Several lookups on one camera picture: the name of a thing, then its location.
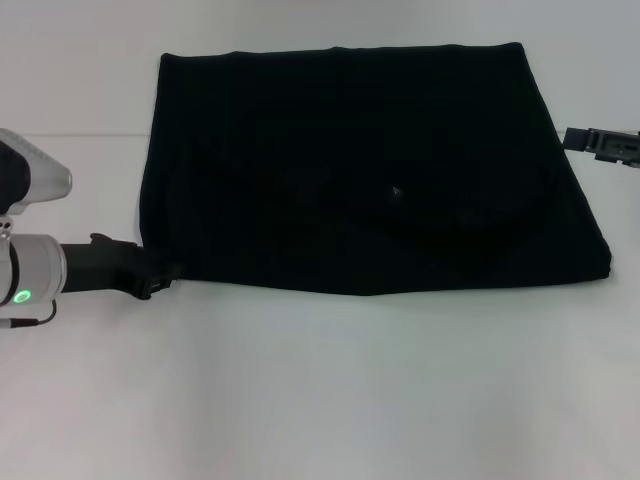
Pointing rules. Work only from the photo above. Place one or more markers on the black t-shirt with FREE print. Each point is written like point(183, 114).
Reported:
point(350, 175)

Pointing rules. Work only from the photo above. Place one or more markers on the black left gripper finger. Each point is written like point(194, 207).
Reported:
point(162, 281)

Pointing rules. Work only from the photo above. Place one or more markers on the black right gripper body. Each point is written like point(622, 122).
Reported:
point(620, 147)

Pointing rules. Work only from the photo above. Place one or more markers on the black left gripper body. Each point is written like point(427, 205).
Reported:
point(105, 267)

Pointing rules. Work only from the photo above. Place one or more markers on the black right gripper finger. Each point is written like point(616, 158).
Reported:
point(580, 140)

